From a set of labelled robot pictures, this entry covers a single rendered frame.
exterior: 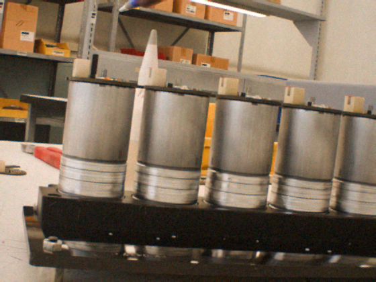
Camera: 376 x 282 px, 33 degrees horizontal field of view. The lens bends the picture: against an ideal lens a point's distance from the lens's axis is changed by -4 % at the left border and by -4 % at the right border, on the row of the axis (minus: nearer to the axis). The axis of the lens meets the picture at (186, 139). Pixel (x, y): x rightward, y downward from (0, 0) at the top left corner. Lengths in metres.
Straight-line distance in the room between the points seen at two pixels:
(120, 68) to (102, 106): 2.54
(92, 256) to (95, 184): 0.04
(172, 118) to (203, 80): 2.76
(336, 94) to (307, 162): 0.40
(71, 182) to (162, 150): 0.03
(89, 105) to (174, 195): 0.04
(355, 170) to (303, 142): 0.03
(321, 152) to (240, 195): 0.04
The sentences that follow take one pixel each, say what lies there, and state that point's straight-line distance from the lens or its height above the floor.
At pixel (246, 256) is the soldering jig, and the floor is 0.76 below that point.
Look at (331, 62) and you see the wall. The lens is 6.44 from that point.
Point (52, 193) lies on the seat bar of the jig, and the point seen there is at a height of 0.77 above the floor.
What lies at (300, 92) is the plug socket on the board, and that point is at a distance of 0.25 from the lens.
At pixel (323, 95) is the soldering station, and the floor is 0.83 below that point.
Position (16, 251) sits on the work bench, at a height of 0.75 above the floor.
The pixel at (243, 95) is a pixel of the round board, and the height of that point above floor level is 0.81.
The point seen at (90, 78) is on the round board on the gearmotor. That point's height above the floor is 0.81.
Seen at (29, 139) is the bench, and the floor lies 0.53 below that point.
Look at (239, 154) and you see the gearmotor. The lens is 0.24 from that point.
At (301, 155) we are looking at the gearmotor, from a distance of 0.25.
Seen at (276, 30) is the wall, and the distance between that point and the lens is 6.16.
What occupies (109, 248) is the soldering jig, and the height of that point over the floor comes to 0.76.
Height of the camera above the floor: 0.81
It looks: 3 degrees down
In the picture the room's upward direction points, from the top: 7 degrees clockwise
